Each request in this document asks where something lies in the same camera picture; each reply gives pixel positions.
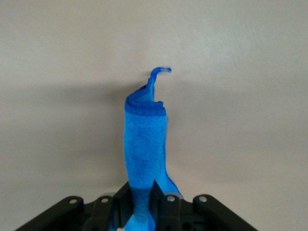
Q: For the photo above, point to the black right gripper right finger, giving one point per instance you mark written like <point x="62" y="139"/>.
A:
<point x="192" y="211"/>

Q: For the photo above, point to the blue microfibre towel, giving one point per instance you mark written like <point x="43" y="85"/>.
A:
<point x="144" y="144"/>

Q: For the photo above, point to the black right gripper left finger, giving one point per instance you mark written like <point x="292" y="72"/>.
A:
<point x="96" y="211"/>

